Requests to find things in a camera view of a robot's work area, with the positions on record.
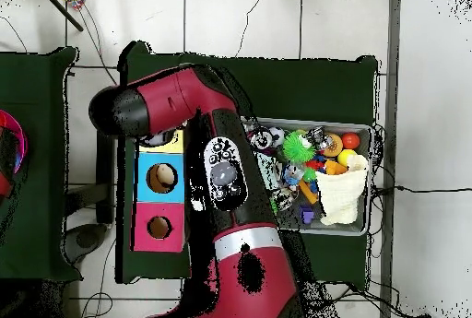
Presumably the wooden box with three holes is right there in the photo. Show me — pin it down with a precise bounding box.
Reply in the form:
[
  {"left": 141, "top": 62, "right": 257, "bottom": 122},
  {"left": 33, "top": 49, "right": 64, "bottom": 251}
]
[{"left": 130, "top": 129, "right": 186, "bottom": 253}]

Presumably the shallow mesh bin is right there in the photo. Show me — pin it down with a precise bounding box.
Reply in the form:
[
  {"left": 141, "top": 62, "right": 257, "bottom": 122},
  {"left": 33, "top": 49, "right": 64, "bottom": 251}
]
[{"left": 242, "top": 116, "right": 373, "bottom": 238}]

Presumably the black and white soccer ball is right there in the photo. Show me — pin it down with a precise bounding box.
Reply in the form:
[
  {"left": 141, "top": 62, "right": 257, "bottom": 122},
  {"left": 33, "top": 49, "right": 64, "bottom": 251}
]
[{"left": 268, "top": 126, "right": 286, "bottom": 147}]

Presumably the large green spiky eyed ball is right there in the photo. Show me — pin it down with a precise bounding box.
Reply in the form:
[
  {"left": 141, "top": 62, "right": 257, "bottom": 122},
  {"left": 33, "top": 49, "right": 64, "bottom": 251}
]
[{"left": 281, "top": 130, "right": 317, "bottom": 164}]

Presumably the cream knitted cloth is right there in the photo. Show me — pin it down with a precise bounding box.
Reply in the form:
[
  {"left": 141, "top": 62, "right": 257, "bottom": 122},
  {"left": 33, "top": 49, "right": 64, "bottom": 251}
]
[{"left": 315, "top": 153, "right": 370, "bottom": 226}]

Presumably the dark green side tablecloth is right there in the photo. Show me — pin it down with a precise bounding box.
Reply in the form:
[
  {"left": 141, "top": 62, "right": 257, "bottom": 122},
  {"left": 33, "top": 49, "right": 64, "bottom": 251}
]
[{"left": 0, "top": 46, "right": 83, "bottom": 283}]

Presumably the pink bowl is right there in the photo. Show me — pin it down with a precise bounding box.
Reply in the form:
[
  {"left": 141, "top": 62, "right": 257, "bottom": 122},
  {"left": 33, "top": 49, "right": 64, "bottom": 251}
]
[{"left": 0, "top": 109, "right": 30, "bottom": 177}]

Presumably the black rod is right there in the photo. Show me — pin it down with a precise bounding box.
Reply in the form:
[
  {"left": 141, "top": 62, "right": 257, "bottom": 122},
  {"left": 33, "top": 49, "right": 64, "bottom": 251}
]
[{"left": 38, "top": 0, "right": 85, "bottom": 32}]

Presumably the thin black floor cable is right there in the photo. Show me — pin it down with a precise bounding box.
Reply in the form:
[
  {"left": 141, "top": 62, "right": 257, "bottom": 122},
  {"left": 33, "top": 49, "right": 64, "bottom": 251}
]
[{"left": 375, "top": 183, "right": 472, "bottom": 195}]

